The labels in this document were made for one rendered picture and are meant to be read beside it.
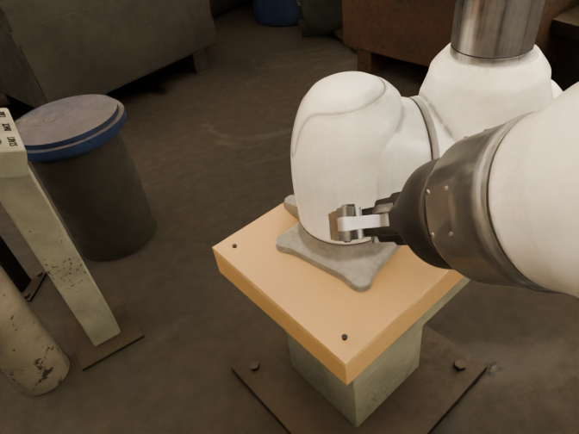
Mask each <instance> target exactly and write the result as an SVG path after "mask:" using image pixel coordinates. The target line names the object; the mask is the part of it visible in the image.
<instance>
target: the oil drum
mask: <svg viewBox="0 0 579 434"><path fill-rule="evenodd" d="M252 5H253V10H254V16H255V20H256V21H257V22H259V23H261V24H263V25H266V26H272V27H291V26H298V20H300V19H305V18H304V17H302V13H300V10H299V8H298V5H297V2H296V0H252Z"/></svg>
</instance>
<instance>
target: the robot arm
mask: <svg viewBox="0 0 579 434"><path fill-rule="evenodd" d="M544 6H545V0H456V4H455V11H454V18H453V25H452V32H451V43H450V44H449V45H448V46H446V47H445V48H444V49H443V50H442V51H441V52H440V53H439V54H438V55H437V56H436V57H435V58H434V59H433V61H432V62H431V64H430V67H429V71H428V73H427V75H426V78H425V80H424V82H423V84H422V85H421V87H420V92H419V95H418V96H411V97H402V96H401V95H400V93H399V91H398V90H397V89H396V88H395V87H394V86H393V85H392V84H390V83H389V82H387V81H386V80H384V79H383V78H381V77H377V76H374V75H371V74H368V73H365V72H360V71H346V72H341V73H336V74H333V75H331V76H328V77H324V78H323V79H322V80H320V81H318V82H317V83H316V84H315V85H314V86H313V87H312V88H311V89H310V91H309V92H308V93H307V94H306V95H305V97H304V98H303V99H302V102H301V104H300V107H299V109H298V112H297V115H296V120H295V124H294V127H293V133H292V138H291V148H290V157H291V173H292V181H293V188H294V193H295V195H289V196H287V197H286V198H285V199H284V200H285V201H284V203H283V206H284V208H285V210H287V211H288V212H289V213H291V214H292V215H294V216H295V217H296V218H297V219H298V222H297V223H296V224H295V225H294V226H293V227H291V228H290V229H289V230H288V231H287V232H284V233H282V234H280V235H279V236H277V238H276V240H275V243H276V248H277V250H278V251H280V252H282V253H287V254H291V255H293V256H296V257H299V258H300V259H302V260H304V261H306V262H307V263H309V264H312V265H313V266H315V267H317V268H319V269H321V270H324V271H326V272H327V273H329V274H330V275H332V276H335V277H337V278H339V279H340V280H342V281H343V282H345V283H346V284H347V285H348V286H349V287H350V288H351V289H352V290H354V291H356V292H359V293H363V292H366V291H368V290H369V289H370V288H371V285H372V283H373V280H374V278H375V276H376V275H377V273H378V272H379V271H380V270H381V268H382V267H383V266H384V265H385V264H386V263H387V262H388V261H389V260H390V259H391V257H392V256H393V255H394V254H395V253H396V251H397V250H398V249H399V248H400V247H401V246H402V245H408V246H409V248H410V249H411V250H412V252H413V253H414V254H415V255H416V256H417V257H419V258H420V259H421V260H422V261H424V262H426V263H427V264H430V265H432V266H434V267H437V268H441V269H447V270H455V271H457V272H458V273H460V274H461V275H463V276H465V277H467V278H469V279H471V280H472V281H475V282H480V283H484V284H491V285H499V286H508V287H516V288H528V289H530V290H533V291H538V292H545V293H553V294H556V293H565V294H568V295H573V296H575V297H577V298H579V82H578V83H576V84H573V85H572V86H570V87H569V88H568V89H567V90H565V91H562V90H561V89H560V87H559V86H558V85H557V84H556V83H555V82H554V81H552V80H551V67H550V64H549V62H548V61H547V59H546V57H545V56H544V54H542V52H541V51H540V49H539V48H538V47H537V46H536V45H535V40H536V37H537V33H538V30H539V24H540V20H541V16H542V13H543V9H544Z"/></svg>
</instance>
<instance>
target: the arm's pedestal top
mask: <svg viewBox="0 0 579 434"><path fill-rule="evenodd" d="M469 281H470V279H469V278H467V277H465V276H464V277H463V278H462V279H461V280H460V281H459V282H458V283H456V284H455V285H454V286H453V287H452V288H451V289H450V290H449V291H448V292H447V293H446V294H445V295H443V296H442V297H441V298H440V299H439V300H438V301H437V302H436V303H435V304H434V305H433V306H432V307H430V308H429V309H428V310H427V311H426V312H425V313H424V314H423V315H422V316H421V317H420V318H419V319H417V320H416V321H415V322H414V323H413V324H412V325H411V326H410V327H409V328H408V329H407V330H406V331H405V332H404V333H403V334H402V335H401V336H400V337H399V338H398V339H397V340H396V341H395V342H394V343H393V344H391V345H390V346H389V347H388V348H387V349H386V350H385V351H384V352H383V353H382V354H381V355H380V356H378V357H377V358H376V359H375V360H374V361H373V362H372V363H371V364H370V365H369V366H368V367H367V368H365V369H364V370H363V371H362V372H361V373H360V374H359V375H358V376H357V377H356V378H355V379H354V380H352V381H351V382H350V383H349V384H348V386H349V387H350V388H351V389H352V390H355V389H356V388H357V387H358V386H359V385H361V384H362V383H363V382H364V381H365V380H366V379H367V378H368V377H369V376H370V375H371V374H372V373H373V372H374V371H375V370H376V369H378V368H379V367H380V366H381V365H382V364H383V363H384V362H385V361H386V360H387V359H388V358H389V357H390V356H391V355H392V354H393V353H394V352H396V351H397V350H398V349H399V348H400V347H401V346H402V345H403V344H404V343H405V342H406V341H407V340H408V339H409V338H410V337H411V336H413V335H414V334H415V333H416V332H417V331H418V330H419V329H420V328H421V327H422V326H423V325H424V324H425V323H426V322H427V321H428V320H429V319H430V318H431V317H432V316H433V315H434V314H435V313H436V312H438V310H440V308H442V306H444V304H445V303H447V302H448V301H449V300H450V299H451V298H452V297H453V296H454V295H455V294H456V293H457V292H458V291H459V290H460V289H461V288H462V287H464V286H465V285H466V284H467V283H468V282H469Z"/></svg>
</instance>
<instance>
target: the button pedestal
mask: <svg viewBox="0 0 579 434"><path fill-rule="evenodd" d="M0 202H1V203H2V204H3V207H4V208H5V210H6V211H7V213H8V214H9V216H10V218H11V219H12V220H13V221H14V223H15V224H16V227H17V228H18V230H19V231H20V233H21V234H22V236H23V237H24V238H25V240H26V241H27V243H28V245H29V247H30V248H31V250H32V251H33V253H34V254H35V256H36V257H37V258H38V260H39V261H40V263H41V265H42V266H43V268H44V270H45V271H46V273H47V274H48V275H49V277H50V278H51V280H52V281H53V283H54V285H55V286H56V288H57V290H58V291H59V292H60V294H61V295H62V297H63V298H64V300H65V302H66V303H67V305H68V306H69V308H70V309H71V310H72V312H73V314H74V315H75V316H73V317H71V318H69V319H68V320H66V321H65V323H66V326H67V329H68V331H69V333H70V336H71V339H72V343H73V346H74V348H75V351H76V353H77V356H78V360H79V362H80V365H81V368H82V370H83V371H85V370H87V369H88V368H90V367H92V366H94V365H96V364H97V363H99V362H101V361H102V360H104V359H106V358H108V357H110V356H112V355H114V354H115V353H116V352H118V351H120V350H123V349H124V348H126V347H128V346H129V345H131V344H133V343H135V342H137V341H138V340H140V339H142V338H144V337H145V336H144V334H143V332H142V330H141V329H140V327H139V325H138V323H137V321H136V319H135V317H134V315H133V313H132V311H131V309H130V308H129V306H128V304H127V302H126V300H125V298H124V296H123V294H122V292H120V293H119V294H116V295H114V296H112V297H110V298H108V299H107V300H105V299H104V298H103V295H102V293H101V292H100V290H99V288H98V286H97V285H96V283H95V281H94V280H93V278H92V276H91V274H90V272H89V271H88V269H87V268H86V266H85V264H84V261H83V260H82V258H81V257H80V255H79V254H78V251H77V249H76V248H75V246H74V244H73V243H72V241H71V239H70V237H69V236H68V234H67V232H66V230H65V229H64V227H63V225H62V223H61V222H60V220H59V217H58V216H57V214H56V213H55V211H54V210H53V207H52V205H51V204H50V202H49V200H48V199H47V197H46V195H45V193H44V191H43V190H42V188H41V186H40V185H39V183H38V181H37V179H36V178H35V176H34V173H33V172H32V171H31V169H30V167H29V165H28V156H27V151H26V149H25V147H24V144H23V143H22V139H21V137H20V135H19V133H18V131H17V129H16V125H15V123H14V122H13V120H12V117H11V115H10V113H9V110H8V109H7V108H0Z"/></svg>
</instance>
